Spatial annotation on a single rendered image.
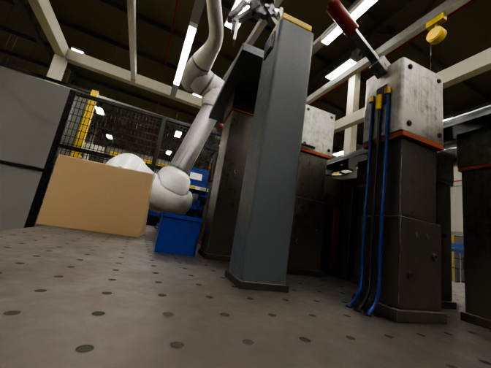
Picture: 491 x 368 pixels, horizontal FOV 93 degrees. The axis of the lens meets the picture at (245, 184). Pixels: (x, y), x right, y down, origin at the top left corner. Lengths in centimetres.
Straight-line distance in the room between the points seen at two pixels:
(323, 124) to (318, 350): 53
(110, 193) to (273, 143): 66
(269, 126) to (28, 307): 33
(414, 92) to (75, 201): 91
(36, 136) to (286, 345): 302
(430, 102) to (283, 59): 23
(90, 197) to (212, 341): 78
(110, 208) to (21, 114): 239
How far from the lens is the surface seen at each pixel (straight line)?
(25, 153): 309
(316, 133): 63
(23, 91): 328
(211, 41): 120
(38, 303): 25
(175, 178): 109
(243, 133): 64
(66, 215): 94
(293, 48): 47
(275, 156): 37
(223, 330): 21
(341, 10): 46
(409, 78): 44
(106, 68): 561
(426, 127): 44
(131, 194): 90
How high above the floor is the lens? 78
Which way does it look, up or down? 11 degrees up
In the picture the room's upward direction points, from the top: 9 degrees clockwise
